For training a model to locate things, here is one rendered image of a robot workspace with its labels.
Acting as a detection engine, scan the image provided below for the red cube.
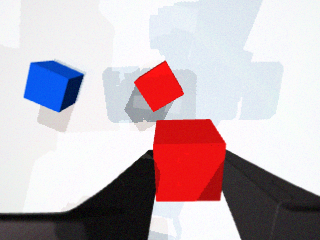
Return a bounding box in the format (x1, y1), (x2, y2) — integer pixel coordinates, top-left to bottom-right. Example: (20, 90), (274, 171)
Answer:
(134, 60), (184, 112)
(153, 119), (226, 202)

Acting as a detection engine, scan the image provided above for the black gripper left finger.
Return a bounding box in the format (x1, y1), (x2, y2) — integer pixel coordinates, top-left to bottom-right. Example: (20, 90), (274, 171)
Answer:
(0, 149), (156, 240)

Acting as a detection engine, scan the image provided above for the blue cube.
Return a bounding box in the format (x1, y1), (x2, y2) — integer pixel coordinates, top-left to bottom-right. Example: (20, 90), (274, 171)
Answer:
(24, 61), (84, 112)

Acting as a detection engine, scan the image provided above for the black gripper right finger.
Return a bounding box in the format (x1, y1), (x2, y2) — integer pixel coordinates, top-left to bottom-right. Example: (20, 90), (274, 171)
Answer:
(222, 149), (320, 240)

